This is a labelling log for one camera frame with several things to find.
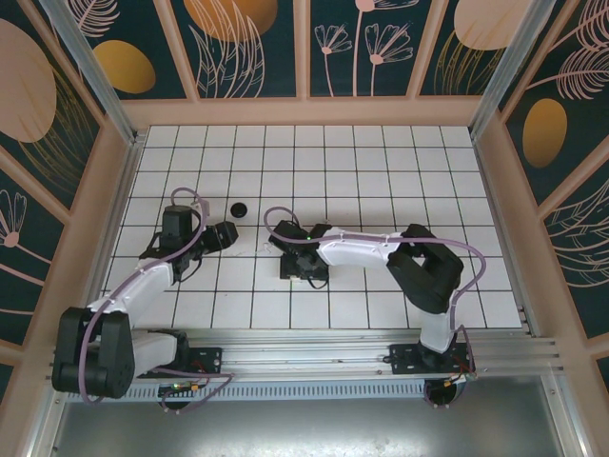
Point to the black round disc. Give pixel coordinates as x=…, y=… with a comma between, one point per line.
x=239, y=210

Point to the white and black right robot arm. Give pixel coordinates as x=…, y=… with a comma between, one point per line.
x=357, y=247

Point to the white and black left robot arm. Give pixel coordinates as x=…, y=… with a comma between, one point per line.
x=138, y=285

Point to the small white scrap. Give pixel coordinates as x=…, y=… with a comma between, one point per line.
x=265, y=247

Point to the grey metal sheet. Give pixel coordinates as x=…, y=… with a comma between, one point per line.
x=309, y=428

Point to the aluminium side rail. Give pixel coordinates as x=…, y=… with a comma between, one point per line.
x=110, y=238
x=502, y=238

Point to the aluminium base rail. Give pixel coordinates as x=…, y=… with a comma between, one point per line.
x=309, y=354

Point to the aluminium corner post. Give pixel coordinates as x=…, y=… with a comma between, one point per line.
x=90, y=71
x=506, y=71

